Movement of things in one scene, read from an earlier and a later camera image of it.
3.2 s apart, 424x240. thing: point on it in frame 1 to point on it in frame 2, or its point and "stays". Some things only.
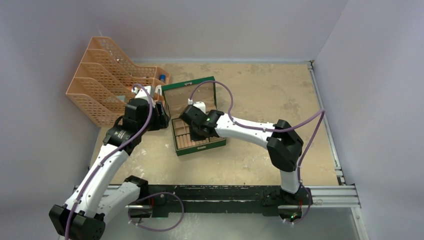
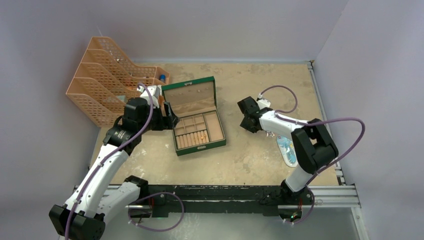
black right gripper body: x=195 y=135 to x=245 y=125
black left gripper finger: x=164 y=116 to x=170 y=113
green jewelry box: x=176 y=96 stays
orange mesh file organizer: x=104 y=82 stays
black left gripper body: x=154 y=123 stays
